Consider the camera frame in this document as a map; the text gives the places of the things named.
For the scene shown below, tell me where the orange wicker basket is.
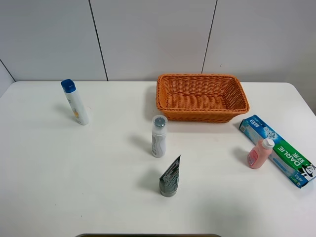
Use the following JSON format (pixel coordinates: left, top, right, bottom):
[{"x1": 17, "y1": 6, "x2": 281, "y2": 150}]
[{"x1": 156, "y1": 74, "x2": 250, "y2": 123}]

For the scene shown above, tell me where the dark green standing tube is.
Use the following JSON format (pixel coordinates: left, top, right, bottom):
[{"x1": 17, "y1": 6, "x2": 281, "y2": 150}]
[{"x1": 159, "y1": 155, "x2": 181, "y2": 197}]

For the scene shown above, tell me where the white bottle with clear cap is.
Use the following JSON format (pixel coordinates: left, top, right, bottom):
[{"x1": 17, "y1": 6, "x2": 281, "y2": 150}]
[{"x1": 152, "y1": 115, "x2": 168, "y2": 158}]

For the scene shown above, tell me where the pink bottle with white cap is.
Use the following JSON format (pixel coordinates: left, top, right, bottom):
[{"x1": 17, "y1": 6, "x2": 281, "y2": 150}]
[{"x1": 247, "y1": 138, "x2": 275, "y2": 169}]

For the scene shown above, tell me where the green Darlie toothpaste box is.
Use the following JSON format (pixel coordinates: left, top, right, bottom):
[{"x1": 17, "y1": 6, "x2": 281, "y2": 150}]
[{"x1": 239, "y1": 115, "x2": 316, "y2": 188}]

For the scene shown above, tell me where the white bottle with blue cap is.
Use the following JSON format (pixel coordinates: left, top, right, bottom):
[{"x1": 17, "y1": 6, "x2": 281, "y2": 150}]
[{"x1": 61, "y1": 79, "x2": 89, "y2": 125}]

